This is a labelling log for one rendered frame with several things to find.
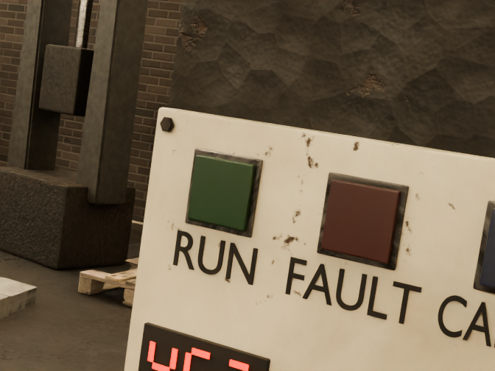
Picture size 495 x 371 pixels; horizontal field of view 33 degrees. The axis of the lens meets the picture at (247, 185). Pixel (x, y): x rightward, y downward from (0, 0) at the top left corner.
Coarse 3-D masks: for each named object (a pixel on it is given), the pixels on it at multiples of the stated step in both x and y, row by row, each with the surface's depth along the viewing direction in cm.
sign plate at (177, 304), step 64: (192, 128) 46; (256, 128) 45; (256, 192) 44; (320, 192) 43; (448, 192) 40; (192, 256) 47; (256, 256) 45; (320, 256) 43; (448, 256) 40; (192, 320) 47; (256, 320) 45; (320, 320) 43; (384, 320) 41; (448, 320) 40
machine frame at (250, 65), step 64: (192, 0) 49; (256, 0) 47; (320, 0) 45; (384, 0) 43; (448, 0) 42; (192, 64) 49; (256, 64) 47; (320, 64) 45; (384, 64) 43; (448, 64) 42; (320, 128) 45; (384, 128) 43; (448, 128) 42
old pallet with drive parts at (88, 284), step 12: (132, 264) 542; (84, 276) 493; (96, 276) 490; (108, 276) 486; (120, 276) 489; (132, 276) 495; (84, 288) 493; (96, 288) 497; (108, 288) 510; (132, 288) 479; (132, 300) 479
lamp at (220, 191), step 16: (208, 160) 45; (224, 160) 45; (208, 176) 45; (224, 176) 45; (240, 176) 44; (192, 192) 46; (208, 192) 45; (224, 192) 45; (240, 192) 44; (192, 208) 46; (208, 208) 45; (224, 208) 45; (240, 208) 45; (224, 224) 45; (240, 224) 45
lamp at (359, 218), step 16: (336, 192) 42; (352, 192) 42; (368, 192) 41; (384, 192) 41; (400, 192) 41; (336, 208) 42; (352, 208) 42; (368, 208) 41; (384, 208) 41; (336, 224) 42; (352, 224) 42; (368, 224) 41; (384, 224) 41; (336, 240) 42; (352, 240) 42; (368, 240) 41; (384, 240) 41; (368, 256) 41; (384, 256) 41
